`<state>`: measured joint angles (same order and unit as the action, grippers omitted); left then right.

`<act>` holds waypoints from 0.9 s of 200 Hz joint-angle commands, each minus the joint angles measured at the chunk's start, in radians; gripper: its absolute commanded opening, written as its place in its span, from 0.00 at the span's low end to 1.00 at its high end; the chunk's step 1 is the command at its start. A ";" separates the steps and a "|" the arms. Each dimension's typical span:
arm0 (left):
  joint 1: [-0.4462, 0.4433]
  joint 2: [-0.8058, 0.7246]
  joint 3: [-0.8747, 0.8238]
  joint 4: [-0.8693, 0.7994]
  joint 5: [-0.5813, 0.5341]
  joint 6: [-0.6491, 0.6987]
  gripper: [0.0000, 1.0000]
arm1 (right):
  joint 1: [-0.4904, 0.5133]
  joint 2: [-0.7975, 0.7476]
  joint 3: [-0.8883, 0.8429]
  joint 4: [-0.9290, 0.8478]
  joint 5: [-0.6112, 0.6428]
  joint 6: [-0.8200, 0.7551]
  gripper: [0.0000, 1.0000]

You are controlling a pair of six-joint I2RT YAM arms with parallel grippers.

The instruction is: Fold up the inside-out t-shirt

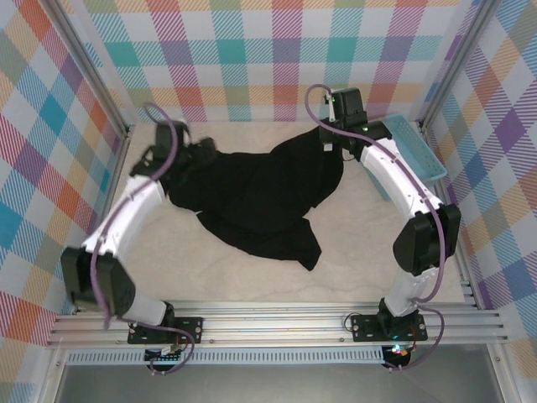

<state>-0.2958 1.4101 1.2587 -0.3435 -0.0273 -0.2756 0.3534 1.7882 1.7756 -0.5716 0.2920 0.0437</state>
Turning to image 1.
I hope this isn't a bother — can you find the black floral print t-shirt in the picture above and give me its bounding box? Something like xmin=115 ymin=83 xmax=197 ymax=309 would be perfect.
xmin=161 ymin=125 xmax=345 ymax=273

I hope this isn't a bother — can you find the light blue plastic basket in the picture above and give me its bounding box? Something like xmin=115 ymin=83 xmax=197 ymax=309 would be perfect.
xmin=368 ymin=113 xmax=446 ymax=201

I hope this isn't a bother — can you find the small electronics board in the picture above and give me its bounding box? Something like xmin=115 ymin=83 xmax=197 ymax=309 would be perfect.
xmin=144 ymin=344 xmax=185 ymax=365
xmin=383 ymin=343 xmax=414 ymax=367

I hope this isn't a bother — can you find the aluminium corner post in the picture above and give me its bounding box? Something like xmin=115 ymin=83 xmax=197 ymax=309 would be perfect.
xmin=417 ymin=0 xmax=500 ymax=135
xmin=44 ymin=0 xmax=138 ymax=139

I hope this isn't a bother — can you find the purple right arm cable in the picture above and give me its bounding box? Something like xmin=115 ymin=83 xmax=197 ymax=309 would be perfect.
xmin=304 ymin=83 xmax=448 ymax=373

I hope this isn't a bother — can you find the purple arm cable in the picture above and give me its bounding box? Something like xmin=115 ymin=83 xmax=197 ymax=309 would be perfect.
xmin=90 ymin=102 xmax=196 ymax=376
xmin=304 ymin=83 xmax=448 ymax=373

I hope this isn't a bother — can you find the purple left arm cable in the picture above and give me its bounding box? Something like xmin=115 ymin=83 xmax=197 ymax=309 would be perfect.
xmin=90 ymin=102 xmax=196 ymax=376

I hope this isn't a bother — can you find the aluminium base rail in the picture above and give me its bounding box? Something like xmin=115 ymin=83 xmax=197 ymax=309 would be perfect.
xmin=45 ymin=312 xmax=511 ymax=348

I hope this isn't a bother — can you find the slotted grey cable duct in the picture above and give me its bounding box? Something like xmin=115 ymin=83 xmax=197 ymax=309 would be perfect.
xmin=66 ymin=350 xmax=385 ymax=365

